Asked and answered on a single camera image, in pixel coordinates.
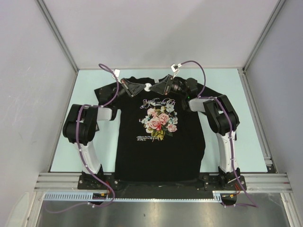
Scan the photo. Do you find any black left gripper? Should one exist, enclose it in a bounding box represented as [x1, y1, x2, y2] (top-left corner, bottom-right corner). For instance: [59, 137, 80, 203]
[110, 78, 145, 105]

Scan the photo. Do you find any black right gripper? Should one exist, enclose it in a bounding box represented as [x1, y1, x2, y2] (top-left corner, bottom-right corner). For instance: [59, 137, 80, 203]
[150, 74, 188, 96]

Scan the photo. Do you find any round pale brooch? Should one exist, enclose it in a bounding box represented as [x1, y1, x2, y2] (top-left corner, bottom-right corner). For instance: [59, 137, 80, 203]
[144, 83, 152, 92]

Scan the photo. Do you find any black floral print t-shirt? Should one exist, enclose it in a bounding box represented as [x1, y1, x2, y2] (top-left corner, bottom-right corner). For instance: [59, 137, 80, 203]
[97, 87, 219, 182]

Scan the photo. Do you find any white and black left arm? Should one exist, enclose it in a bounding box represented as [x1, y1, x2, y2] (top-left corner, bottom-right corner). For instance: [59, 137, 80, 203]
[62, 79, 151, 190]

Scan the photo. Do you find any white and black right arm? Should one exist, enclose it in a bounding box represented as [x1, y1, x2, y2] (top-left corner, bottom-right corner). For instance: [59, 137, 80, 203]
[147, 75, 241, 190]

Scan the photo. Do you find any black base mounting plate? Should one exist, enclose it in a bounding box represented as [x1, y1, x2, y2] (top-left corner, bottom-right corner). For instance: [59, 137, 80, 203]
[77, 172, 247, 191]

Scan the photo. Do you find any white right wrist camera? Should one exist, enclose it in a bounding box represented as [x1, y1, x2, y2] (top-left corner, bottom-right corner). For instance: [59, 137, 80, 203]
[171, 64, 182, 78]

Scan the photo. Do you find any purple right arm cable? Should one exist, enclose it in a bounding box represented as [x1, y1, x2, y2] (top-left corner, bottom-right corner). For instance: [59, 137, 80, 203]
[178, 60, 258, 209]

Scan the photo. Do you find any white slotted cable duct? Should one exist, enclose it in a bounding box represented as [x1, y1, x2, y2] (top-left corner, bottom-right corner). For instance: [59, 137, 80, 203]
[44, 192, 222, 203]

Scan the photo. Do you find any aluminium front rail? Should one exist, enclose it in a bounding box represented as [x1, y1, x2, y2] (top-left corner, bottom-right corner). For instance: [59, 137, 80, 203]
[34, 173, 293, 193]

